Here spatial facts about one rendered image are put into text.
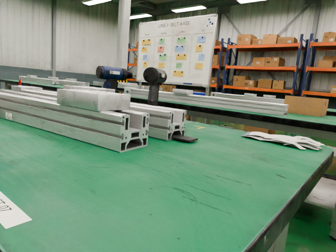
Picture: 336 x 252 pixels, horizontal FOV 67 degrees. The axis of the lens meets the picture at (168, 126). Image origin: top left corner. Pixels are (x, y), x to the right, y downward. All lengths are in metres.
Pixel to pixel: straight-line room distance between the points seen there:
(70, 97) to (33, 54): 12.60
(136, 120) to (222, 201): 0.33
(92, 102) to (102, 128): 0.07
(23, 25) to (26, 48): 0.94
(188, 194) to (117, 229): 0.14
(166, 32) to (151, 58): 0.49
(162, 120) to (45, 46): 12.86
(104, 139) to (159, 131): 0.19
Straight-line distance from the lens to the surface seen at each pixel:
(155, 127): 0.76
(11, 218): 0.34
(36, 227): 0.32
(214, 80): 11.40
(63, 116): 0.72
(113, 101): 0.64
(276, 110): 2.06
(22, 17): 13.26
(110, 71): 1.20
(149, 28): 4.57
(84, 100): 0.64
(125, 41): 9.38
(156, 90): 1.01
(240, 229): 0.33
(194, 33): 3.97
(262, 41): 10.68
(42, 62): 13.39
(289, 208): 0.45
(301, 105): 2.47
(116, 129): 0.58
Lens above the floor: 0.94
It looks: 9 degrees down
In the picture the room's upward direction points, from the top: 5 degrees clockwise
